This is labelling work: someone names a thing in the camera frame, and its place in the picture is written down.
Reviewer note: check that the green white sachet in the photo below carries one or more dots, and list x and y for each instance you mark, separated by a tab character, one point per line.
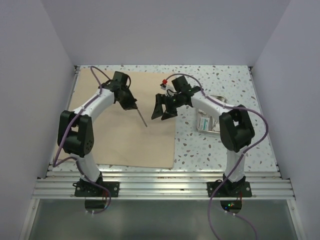
205	124

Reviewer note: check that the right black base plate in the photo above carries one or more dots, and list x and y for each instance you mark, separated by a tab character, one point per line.
229	189

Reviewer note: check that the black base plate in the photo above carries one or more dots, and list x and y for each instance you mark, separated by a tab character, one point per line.
229	189
87	190

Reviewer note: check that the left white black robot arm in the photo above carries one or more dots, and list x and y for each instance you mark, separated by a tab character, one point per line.
75	137

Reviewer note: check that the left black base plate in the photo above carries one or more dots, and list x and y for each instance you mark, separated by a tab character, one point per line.
87	190

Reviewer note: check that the beige cloth mat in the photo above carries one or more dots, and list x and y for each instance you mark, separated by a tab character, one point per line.
120	137

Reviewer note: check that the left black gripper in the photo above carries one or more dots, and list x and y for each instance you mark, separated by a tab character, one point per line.
131	104

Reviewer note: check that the aluminium rail frame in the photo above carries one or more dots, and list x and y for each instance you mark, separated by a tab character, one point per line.
169	204

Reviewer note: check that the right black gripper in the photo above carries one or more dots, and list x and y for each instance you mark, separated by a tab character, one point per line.
170	112

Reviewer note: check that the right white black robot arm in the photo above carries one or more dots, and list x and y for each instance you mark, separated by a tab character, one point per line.
235	127

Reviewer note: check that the stainless steel tray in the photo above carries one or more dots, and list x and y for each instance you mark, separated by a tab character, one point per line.
207	114

